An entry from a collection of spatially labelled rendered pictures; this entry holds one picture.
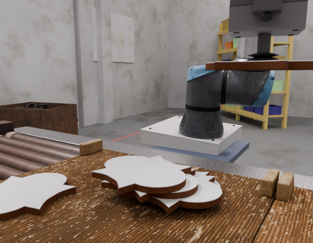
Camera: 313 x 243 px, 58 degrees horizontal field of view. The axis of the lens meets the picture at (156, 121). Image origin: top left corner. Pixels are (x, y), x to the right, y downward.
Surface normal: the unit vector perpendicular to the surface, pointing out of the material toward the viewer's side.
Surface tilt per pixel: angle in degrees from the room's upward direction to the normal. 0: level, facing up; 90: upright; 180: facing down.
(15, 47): 90
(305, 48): 90
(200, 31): 90
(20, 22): 90
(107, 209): 0
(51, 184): 0
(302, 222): 0
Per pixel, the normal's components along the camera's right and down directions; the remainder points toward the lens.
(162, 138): -0.51, 0.15
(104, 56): 0.86, 0.09
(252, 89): -0.26, 0.27
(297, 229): 0.00, -0.98
